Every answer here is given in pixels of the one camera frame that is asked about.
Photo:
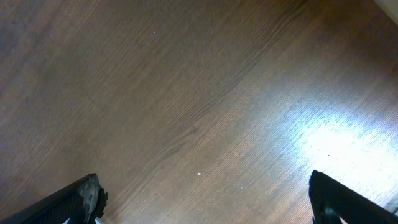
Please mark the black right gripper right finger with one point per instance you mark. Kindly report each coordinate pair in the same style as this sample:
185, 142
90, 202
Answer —
332, 202

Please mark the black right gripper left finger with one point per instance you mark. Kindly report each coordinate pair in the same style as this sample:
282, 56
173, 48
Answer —
82, 202

